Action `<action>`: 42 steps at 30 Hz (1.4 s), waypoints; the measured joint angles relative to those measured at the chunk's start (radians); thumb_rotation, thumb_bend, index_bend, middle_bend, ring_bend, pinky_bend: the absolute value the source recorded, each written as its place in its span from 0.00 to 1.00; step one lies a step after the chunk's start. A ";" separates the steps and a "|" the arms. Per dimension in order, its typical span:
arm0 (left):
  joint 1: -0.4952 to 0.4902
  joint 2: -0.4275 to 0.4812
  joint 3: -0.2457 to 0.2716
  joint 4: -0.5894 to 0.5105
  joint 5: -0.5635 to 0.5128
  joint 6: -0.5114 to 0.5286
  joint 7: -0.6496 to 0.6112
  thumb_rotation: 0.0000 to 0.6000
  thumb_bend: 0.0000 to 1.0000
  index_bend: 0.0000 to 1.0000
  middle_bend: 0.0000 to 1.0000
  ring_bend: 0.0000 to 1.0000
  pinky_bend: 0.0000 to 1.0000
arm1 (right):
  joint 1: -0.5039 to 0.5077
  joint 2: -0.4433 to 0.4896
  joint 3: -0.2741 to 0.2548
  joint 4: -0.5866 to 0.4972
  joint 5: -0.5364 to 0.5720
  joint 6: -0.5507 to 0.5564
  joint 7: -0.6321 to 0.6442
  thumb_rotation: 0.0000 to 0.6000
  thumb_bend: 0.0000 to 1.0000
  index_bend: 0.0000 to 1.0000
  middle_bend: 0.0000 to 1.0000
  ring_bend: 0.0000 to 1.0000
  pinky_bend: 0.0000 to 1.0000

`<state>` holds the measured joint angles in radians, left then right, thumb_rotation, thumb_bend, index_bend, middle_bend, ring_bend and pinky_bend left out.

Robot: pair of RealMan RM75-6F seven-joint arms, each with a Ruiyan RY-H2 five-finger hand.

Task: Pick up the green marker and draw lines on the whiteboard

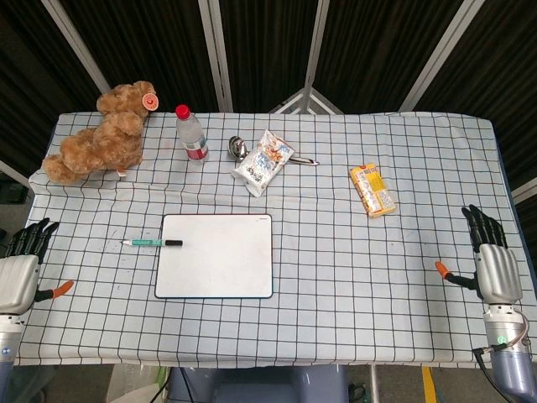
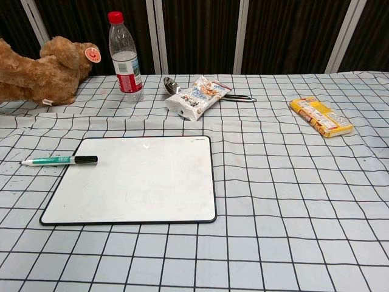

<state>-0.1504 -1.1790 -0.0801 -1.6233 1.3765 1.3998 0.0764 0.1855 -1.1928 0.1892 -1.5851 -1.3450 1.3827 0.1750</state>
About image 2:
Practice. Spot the green whiteboard marker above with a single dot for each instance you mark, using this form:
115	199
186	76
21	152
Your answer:
51	160

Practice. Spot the white snack bag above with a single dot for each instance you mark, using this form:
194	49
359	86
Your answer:
194	98

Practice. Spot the metal ladle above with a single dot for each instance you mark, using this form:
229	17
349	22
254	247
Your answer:
171	85

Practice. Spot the white black checkered tablecloth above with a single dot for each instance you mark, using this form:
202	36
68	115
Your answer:
273	197

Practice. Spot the clear water bottle red cap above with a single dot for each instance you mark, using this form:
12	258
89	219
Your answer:
126	61

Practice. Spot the yellow biscuit pack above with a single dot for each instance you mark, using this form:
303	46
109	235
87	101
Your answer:
322	117

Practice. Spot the brown plush dog toy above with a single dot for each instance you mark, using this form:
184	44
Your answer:
45	79

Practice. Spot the white dry-erase board black frame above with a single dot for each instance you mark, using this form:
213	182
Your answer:
136	185

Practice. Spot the black folding screen white frame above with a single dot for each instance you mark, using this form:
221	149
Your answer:
200	33

